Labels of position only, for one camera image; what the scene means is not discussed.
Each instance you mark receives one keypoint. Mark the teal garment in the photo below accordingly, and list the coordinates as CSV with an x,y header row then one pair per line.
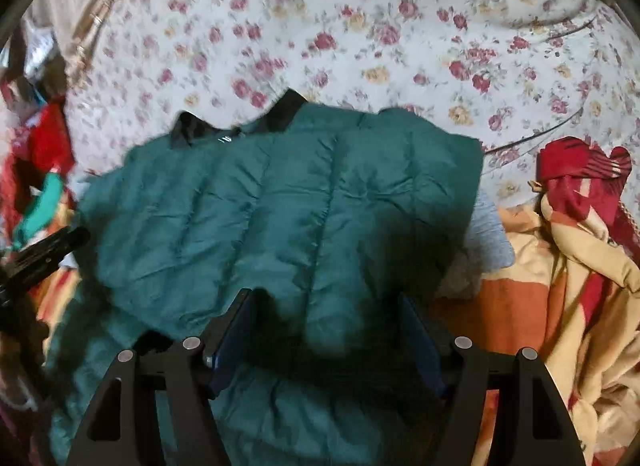
x,y
40,206

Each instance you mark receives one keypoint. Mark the floral bedsheet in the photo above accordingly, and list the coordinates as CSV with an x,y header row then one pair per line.
x,y
375,30

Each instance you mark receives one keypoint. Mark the green quilted jacket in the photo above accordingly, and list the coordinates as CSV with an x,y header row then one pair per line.
x,y
280,206

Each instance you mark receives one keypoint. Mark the red garment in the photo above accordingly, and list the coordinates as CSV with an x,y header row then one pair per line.
x,y
47,133

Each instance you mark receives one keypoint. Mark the grey cloth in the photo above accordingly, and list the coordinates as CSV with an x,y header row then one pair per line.
x,y
492,236

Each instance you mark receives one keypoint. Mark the orange cream printed blanket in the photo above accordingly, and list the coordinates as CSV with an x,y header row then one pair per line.
x,y
560,296

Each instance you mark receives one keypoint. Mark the red fringed cloth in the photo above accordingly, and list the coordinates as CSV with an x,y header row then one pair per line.
x,y
575,175

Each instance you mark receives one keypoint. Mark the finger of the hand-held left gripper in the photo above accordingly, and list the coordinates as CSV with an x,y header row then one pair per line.
x,y
52,248

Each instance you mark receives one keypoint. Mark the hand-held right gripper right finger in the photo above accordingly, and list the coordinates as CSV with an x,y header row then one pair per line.
x,y
422,346

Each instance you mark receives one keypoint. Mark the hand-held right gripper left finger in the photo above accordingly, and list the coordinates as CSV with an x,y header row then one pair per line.
x,y
232,341

